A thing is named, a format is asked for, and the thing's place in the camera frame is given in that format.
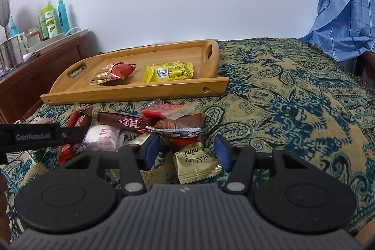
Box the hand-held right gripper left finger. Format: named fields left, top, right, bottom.
left=60, top=133, right=161, bottom=196

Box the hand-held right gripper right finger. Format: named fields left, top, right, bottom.
left=213, top=135, right=312, bottom=195

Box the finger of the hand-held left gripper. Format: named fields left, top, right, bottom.
left=0, top=123, right=84, bottom=151

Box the gold candy packet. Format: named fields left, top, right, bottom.
left=172, top=143, right=223, bottom=184

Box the red clear-wrapped snack packet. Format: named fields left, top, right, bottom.
left=140, top=104, right=188, bottom=119

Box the red stick snack packet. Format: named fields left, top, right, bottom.
left=58, top=102, right=85, bottom=165

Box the wooden serving tray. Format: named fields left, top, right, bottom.
left=40, top=38, right=229, bottom=105

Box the green snack packet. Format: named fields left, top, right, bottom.
left=25, top=150, right=45, bottom=166

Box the red white snack packet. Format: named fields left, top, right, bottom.
left=169, top=133, right=203, bottom=153

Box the brown silver-edged snack packet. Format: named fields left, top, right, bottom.
left=146, top=113, right=207, bottom=138

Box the long dark brown snack packet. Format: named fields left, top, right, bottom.
left=97, top=112, right=151, bottom=134

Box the white pink-print snack packet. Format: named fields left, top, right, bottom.
left=83, top=125, right=124, bottom=153

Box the small brown snack packet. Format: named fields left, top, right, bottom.
left=77, top=106, right=94, bottom=128

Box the brown wooden dresser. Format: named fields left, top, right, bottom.
left=0, top=33, right=88, bottom=124

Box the paisley patterned blanket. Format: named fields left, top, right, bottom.
left=0, top=37, right=375, bottom=242

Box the yellow snack packet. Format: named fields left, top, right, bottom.
left=142, top=61, right=194, bottom=83

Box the red puffy snack packet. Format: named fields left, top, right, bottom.
left=90, top=62, right=137, bottom=86

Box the stainless steel cup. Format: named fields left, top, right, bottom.
left=0, top=36, right=24, bottom=69

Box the white plastic tray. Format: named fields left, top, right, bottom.
left=22, top=28, right=89, bottom=56

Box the glass jar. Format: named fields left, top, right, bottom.
left=25, top=27, right=41, bottom=46

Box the small blue bottle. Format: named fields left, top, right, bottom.
left=8, top=16, right=19, bottom=37

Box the translucent green bottle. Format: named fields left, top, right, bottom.
left=37, top=5, right=49, bottom=41

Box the lime green spray bottle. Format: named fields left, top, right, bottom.
left=43, top=0, right=63, bottom=39

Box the teal spray bottle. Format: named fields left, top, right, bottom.
left=58, top=0, right=69, bottom=34

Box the round grey hand mirror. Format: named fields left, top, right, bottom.
left=0, top=0, right=11, bottom=40

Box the blue plaid cloth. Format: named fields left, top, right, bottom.
left=299, top=0, right=375, bottom=75

